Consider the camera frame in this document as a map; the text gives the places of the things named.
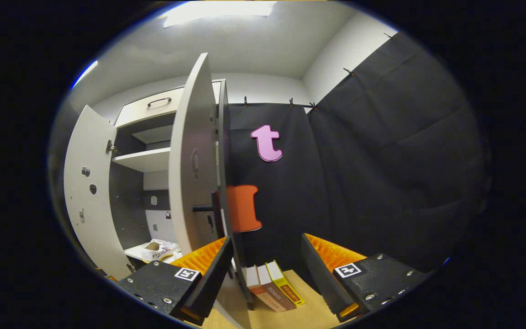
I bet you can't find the ceiling light strip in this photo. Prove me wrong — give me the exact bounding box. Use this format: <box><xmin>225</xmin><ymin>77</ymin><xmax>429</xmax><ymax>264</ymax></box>
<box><xmin>71</xmin><ymin>60</ymin><xmax>99</xmax><ymax>90</ymax></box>

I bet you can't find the white shoe cabinet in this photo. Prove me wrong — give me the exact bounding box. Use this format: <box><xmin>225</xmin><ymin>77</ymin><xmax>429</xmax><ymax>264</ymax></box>
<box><xmin>105</xmin><ymin>79</ymin><xmax>227</xmax><ymax>275</ymax></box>

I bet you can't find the white striped shoe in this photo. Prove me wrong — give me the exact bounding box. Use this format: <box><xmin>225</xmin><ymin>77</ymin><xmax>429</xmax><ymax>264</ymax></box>
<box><xmin>141</xmin><ymin>239</ymin><xmax>182</xmax><ymax>263</ymax></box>

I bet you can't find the white shoe cabinet door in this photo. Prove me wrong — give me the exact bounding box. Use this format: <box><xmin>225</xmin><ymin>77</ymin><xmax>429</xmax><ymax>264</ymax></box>
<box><xmin>63</xmin><ymin>105</ymin><xmax>132</xmax><ymax>280</ymax></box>
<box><xmin>168</xmin><ymin>53</ymin><xmax>254</xmax><ymax>329</ymax></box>

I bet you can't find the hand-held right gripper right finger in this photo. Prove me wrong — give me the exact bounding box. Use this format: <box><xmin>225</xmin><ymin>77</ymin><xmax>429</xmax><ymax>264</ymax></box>
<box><xmin>300</xmin><ymin>233</ymin><xmax>429</xmax><ymax>323</ymax></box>

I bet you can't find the ceiling light panel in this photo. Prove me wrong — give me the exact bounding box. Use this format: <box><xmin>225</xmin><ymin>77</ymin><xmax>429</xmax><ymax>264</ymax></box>
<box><xmin>160</xmin><ymin>0</ymin><xmax>277</xmax><ymax>29</ymax></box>

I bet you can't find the black backdrop rod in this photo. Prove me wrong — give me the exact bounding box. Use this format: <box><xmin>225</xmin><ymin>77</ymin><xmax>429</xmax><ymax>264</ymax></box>
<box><xmin>243</xmin><ymin>96</ymin><xmax>317</xmax><ymax>111</ymax></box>

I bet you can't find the white cabinet drawer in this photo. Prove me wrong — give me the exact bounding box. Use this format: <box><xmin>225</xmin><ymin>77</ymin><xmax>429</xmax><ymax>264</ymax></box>
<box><xmin>115</xmin><ymin>80</ymin><xmax>225</xmax><ymax>128</ymax></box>

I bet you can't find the black backdrop cloth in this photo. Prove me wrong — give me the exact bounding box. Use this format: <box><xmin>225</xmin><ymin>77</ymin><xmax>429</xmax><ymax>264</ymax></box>
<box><xmin>224</xmin><ymin>32</ymin><xmax>492</xmax><ymax>293</ymax></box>

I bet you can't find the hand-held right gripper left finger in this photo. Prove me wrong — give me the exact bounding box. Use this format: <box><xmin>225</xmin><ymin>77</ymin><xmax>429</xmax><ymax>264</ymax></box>
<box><xmin>117</xmin><ymin>235</ymin><xmax>235</xmax><ymax>327</ymax></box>

